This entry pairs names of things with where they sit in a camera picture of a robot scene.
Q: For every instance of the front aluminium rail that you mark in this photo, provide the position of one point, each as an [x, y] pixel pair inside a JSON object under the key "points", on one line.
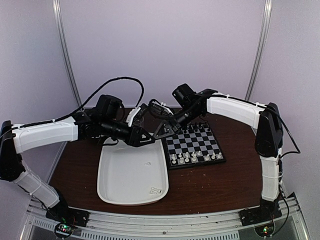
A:
{"points": [[224, 225]]}

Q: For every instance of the black chess pieces row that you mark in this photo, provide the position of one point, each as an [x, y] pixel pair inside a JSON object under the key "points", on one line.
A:
{"points": [[196, 127]]}

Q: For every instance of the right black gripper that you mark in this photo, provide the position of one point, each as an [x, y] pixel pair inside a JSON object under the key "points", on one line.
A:
{"points": [[172, 126]]}

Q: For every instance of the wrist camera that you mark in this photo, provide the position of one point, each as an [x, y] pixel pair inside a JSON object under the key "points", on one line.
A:
{"points": [[136, 115], [159, 109]]}

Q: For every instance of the clear drinking glass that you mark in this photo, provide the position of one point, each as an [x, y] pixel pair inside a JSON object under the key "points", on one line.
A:
{"points": [[139, 122]]}

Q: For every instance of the left aluminium frame post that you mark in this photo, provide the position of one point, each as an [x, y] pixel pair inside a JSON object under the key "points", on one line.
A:
{"points": [[65, 52]]}

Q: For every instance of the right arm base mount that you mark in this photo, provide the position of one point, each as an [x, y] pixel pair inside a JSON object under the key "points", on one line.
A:
{"points": [[257, 215]]}

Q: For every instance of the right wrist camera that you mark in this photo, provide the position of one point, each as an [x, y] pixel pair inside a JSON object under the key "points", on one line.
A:
{"points": [[159, 109]]}

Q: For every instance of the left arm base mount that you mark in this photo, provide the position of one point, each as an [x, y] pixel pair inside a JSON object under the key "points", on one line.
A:
{"points": [[69, 216]]}

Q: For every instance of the white chess piece pair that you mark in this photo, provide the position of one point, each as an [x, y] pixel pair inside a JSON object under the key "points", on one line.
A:
{"points": [[155, 191]]}

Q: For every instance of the aluminium frame post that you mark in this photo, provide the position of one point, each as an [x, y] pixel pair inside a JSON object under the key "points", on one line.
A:
{"points": [[65, 52], [264, 30]]}

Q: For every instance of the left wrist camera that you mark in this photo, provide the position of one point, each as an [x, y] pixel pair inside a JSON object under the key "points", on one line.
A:
{"points": [[136, 115]]}

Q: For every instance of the black and white chessboard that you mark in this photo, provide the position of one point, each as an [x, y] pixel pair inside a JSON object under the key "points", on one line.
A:
{"points": [[206, 142]]}

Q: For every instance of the white rectangular tray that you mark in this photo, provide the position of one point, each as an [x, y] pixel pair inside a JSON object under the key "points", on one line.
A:
{"points": [[123, 179]]}

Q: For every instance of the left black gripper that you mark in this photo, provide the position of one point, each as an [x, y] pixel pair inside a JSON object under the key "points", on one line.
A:
{"points": [[134, 138]]}

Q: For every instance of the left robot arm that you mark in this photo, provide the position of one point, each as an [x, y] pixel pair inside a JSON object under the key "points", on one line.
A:
{"points": [[97, 122]]}

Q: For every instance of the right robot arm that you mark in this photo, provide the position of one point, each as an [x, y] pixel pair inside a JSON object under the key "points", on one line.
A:
{"points": [[264, 118]]}

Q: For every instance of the right aluminium frame post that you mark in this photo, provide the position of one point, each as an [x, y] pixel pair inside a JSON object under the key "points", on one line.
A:
{"points": [[264, 30]]}

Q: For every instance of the white chess queen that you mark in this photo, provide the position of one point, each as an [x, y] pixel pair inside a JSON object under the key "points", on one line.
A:
{"points": [[194, 158]]}

